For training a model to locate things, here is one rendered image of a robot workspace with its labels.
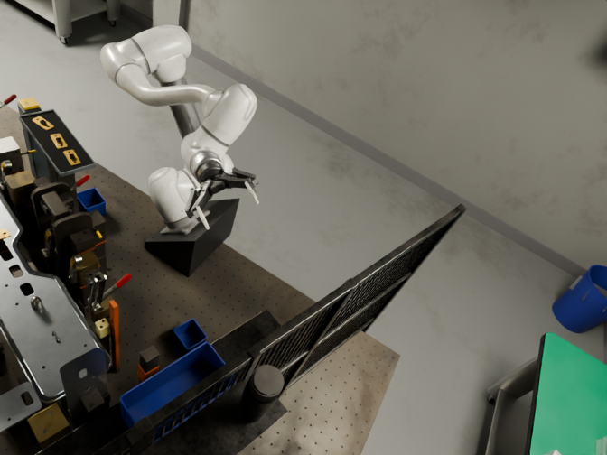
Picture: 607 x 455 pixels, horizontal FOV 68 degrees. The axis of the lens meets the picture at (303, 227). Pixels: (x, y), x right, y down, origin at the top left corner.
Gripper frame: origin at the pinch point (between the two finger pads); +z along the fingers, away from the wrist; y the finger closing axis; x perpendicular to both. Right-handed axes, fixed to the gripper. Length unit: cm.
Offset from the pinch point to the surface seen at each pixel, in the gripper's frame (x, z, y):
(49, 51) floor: -23, -377, 72
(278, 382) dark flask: -20.2, 36.0, 8.1
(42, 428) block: -37, -1, 74
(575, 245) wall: -265, -99, -249
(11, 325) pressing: -28, -38, 79
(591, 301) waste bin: -252, -45, -205
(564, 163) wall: -188, -119, -249
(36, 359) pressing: -35, -25, 75
